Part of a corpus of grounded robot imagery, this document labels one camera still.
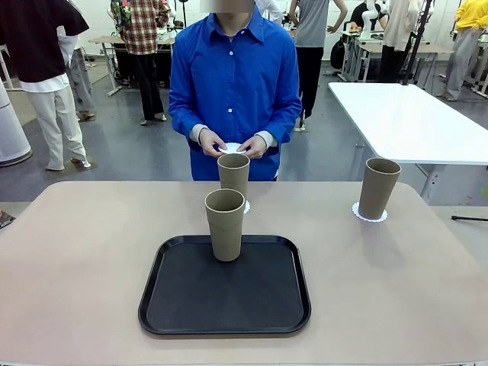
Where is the person's left hand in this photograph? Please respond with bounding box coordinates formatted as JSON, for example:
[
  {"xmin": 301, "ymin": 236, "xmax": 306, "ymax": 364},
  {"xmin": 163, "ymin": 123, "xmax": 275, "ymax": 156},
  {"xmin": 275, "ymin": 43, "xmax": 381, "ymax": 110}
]
[{"xmin": 238, "ymin": 133, "xmax": 268, "ymax": 160}]

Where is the person's right hand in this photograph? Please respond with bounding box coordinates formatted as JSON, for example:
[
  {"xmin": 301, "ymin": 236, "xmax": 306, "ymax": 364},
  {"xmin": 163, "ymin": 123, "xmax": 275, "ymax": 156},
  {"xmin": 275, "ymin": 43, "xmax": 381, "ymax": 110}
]
[{"xmin": 198, "ymin": 127, "xmax": 230, "ymax": 156}]

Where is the tall beige plastic cup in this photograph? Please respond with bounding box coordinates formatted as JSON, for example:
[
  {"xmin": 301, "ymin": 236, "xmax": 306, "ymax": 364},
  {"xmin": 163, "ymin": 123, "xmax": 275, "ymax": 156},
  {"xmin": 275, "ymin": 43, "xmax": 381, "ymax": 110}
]
[
  {"xmin": 204, "ymin": 188, "xmax": 246, "ymax": 262},
  {"xmin": 217, "ymin": 153, "xmax": 251, "ymax": 203},
  {"xmin": 358, "ymin": 157, "xmax": 402, "ymax": 221}
]

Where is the person's right forearm blue sleeve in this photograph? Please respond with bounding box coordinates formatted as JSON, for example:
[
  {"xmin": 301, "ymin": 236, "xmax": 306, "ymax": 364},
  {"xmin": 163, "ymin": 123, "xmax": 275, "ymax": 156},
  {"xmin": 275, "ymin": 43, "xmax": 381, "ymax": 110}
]
[{"xmin": 169, "ymin": 106, "xmax": 210, "ymax": 146}]

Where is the person's left forearm blue sleeve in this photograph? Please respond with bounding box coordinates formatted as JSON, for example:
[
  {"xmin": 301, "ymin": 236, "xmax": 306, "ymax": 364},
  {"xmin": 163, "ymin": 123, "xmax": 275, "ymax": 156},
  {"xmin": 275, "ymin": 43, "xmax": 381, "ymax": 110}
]
[{"xmin": 258, "ymin": 106, "xmax": 303, "ymax": 149}]

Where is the person in blue shirt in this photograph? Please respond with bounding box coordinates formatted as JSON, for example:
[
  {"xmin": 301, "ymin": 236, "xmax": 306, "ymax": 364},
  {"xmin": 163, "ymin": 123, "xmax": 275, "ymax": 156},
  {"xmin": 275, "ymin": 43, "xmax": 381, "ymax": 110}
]
[{"xmin": 168, "ymin": 5, "xmax": 303, "ymax": 182}]

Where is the black backpack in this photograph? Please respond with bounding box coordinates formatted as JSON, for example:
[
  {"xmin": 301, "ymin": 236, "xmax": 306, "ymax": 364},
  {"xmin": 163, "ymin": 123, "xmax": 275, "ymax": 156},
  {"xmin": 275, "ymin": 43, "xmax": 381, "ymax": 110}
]
[{"xmin": 329, "ymin": 37, "xmax": 346, "ymax": 70}]

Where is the person in plaid shirt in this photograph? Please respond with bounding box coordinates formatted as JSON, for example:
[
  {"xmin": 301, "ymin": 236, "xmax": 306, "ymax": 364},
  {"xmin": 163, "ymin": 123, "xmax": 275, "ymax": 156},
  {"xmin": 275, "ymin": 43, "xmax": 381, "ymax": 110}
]
[{"xmin": 110, "ymin": 0, "xmax": 172, "ymax": 126}]

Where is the person in grey t-shirt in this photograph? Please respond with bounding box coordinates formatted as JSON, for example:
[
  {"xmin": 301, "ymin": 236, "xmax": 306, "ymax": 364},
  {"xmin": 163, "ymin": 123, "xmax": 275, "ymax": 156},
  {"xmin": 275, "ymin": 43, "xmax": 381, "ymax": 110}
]
[{"xmin": 288, "ymin": 0, "xmax": 348, "ymax": 133}]

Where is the person in white shirt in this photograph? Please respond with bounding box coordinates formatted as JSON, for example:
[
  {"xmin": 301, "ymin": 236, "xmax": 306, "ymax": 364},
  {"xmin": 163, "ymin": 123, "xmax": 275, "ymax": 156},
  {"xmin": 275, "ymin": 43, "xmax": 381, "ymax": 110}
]
[{"xmin": 261, "ymin": 0, "xmax": 284, "ymax": 24}]

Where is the person in grey trousers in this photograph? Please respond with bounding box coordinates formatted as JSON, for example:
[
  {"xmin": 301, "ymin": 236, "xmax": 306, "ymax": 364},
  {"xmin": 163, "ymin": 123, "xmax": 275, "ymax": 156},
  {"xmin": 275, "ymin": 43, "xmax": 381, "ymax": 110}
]
[{"xmin": 56, "ymin": 34, "xmax": 96, "ymax": 122}]

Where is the background desk with white legs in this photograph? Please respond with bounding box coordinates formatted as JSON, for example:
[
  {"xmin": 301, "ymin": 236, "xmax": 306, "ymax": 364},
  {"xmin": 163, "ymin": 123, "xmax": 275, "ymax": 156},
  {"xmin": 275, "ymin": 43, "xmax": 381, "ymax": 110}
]
[{"xmin": 88, "ymin": 35, "xmax": 176, "ymax": 97}]

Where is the white rounded table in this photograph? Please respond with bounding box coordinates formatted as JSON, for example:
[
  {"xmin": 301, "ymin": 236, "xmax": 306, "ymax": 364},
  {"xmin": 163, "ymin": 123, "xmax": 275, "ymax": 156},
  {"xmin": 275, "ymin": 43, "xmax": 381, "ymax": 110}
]
[{"xmin": 327, "ymin": 82, "xmax": 488, "ymax": 207}]

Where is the black plastic serving tray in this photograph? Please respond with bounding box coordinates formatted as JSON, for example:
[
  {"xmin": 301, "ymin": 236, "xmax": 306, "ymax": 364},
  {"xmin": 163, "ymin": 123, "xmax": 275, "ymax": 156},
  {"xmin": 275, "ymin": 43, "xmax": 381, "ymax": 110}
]
[{"xmin": 137, "ymin": 234, "xmax": 312, "ymax": 336}]

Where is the seated person in black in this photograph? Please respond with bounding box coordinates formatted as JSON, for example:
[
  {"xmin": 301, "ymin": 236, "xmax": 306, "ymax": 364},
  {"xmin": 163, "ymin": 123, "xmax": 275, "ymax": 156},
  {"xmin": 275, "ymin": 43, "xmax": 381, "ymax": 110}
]
[{"xmin": 348, "ymin": 2, "xmax": 382, "ymax": 32}]

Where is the person in cream long top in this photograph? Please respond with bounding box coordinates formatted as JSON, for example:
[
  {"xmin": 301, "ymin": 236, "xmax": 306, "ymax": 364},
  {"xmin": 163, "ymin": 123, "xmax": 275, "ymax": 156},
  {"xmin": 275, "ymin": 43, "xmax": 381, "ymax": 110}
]
[{"xmin": 380, "ymin": 0, "xmax": 420, "ymax": 83}]

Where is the white cylindrical appliance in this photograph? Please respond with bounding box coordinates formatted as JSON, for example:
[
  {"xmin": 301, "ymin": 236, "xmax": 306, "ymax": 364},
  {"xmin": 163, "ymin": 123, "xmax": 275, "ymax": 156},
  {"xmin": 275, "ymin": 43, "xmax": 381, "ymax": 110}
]
[{"xmin": 0, "ymin": 79, "xmax": 32, "ymax": 168}]

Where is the person in maroon top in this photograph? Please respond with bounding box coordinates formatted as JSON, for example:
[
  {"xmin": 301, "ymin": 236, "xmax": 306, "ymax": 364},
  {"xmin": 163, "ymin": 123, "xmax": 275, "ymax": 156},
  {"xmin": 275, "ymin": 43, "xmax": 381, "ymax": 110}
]
[{"xmin": 0, "ymin": 0, "xmax": 91, "ymax": 172}]

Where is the person in yellow top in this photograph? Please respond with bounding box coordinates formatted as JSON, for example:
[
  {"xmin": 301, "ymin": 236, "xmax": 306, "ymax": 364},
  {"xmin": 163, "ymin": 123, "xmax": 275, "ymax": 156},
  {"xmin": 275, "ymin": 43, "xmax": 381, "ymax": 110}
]
[{"xmin": 437, "ymin": 0, "xmax": 488, "ymax": 102}]

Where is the black camera pole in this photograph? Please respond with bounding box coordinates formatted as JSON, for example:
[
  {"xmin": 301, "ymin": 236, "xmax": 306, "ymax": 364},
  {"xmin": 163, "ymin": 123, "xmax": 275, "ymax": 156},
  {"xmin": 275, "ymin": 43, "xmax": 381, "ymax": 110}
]
[{"xmin": 399, "ymin": 0, "xmax": 435, "ymax": 87}]

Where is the background workbench grey frame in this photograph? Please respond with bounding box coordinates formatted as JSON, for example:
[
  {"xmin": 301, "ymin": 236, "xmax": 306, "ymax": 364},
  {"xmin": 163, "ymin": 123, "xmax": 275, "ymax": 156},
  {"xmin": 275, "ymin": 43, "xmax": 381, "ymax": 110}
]
[{"xmin": 339, "ymin": 30, "xmax": 455, "ymax": 84}]

